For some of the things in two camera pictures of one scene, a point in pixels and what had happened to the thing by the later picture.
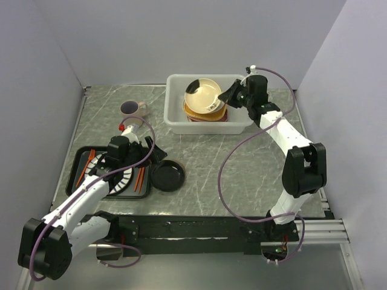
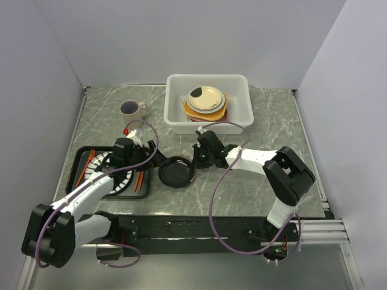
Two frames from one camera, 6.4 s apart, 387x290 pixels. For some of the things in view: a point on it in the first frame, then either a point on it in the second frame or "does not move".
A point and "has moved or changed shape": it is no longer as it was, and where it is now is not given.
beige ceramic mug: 131,108 does not move
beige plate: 201,95 has moved or changed shape
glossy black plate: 167,176 has moved or changed shape
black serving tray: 78,158 does not move
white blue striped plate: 127,172 does not move
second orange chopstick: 141,179 does not move
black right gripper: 229,96 to 198,163
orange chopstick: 138,178 does not move
